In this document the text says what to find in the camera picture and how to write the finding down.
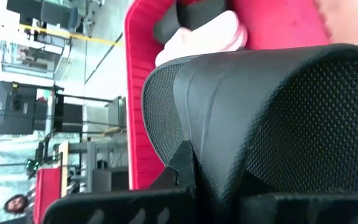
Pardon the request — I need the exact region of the yellow floor cable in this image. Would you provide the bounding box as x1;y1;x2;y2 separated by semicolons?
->
20;24;124;47

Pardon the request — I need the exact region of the grey metal box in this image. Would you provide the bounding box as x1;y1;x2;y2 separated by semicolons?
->
107;96;127;128

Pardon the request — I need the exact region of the red plastic crate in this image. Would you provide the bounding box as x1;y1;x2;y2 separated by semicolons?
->
32;167;62;224

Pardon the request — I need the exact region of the black machine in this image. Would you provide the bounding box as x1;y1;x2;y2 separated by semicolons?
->
0;80;48;135

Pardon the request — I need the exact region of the black cabinet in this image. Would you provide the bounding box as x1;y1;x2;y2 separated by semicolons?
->
53;85;83;133

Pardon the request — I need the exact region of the black rubber slide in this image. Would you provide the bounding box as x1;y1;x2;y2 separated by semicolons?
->
152;0;229;44
140;43;358;203

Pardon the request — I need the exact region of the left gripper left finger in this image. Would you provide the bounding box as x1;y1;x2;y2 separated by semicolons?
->
149;140;198;191

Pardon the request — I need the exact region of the red plastic bin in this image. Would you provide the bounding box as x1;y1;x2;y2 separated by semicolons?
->
124;0;332;190

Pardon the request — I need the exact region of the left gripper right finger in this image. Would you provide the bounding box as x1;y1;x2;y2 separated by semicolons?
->
239;193;291;224

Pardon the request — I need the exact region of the person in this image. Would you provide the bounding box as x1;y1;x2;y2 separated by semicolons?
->
3;194;30;216

